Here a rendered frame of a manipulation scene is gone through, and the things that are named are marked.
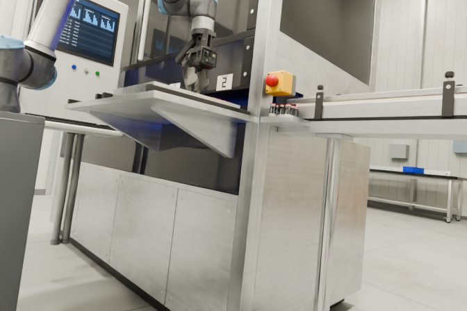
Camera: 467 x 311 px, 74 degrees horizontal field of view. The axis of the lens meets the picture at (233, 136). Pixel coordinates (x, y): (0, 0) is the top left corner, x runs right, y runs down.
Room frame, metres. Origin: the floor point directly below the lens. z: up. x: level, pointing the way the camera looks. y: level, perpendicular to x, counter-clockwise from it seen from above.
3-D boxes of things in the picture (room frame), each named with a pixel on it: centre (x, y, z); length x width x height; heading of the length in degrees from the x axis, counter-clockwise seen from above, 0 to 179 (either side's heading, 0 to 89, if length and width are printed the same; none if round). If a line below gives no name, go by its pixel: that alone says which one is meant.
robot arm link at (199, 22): (1.01, 0.14, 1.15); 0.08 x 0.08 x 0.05
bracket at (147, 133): (1.36, 0.47, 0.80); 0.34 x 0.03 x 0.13; 135
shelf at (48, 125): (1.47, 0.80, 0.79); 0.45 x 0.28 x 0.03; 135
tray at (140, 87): (1.04, 0.20, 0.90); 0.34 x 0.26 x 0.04; 134
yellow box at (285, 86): (1.03, -0.14, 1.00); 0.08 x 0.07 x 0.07; 135
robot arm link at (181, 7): (1.00, 0.24, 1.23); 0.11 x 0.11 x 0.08; 88
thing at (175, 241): (2.13, 0.30, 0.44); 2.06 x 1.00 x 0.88; 45
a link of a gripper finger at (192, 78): (0.99, 0.15, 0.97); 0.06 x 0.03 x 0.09; 45
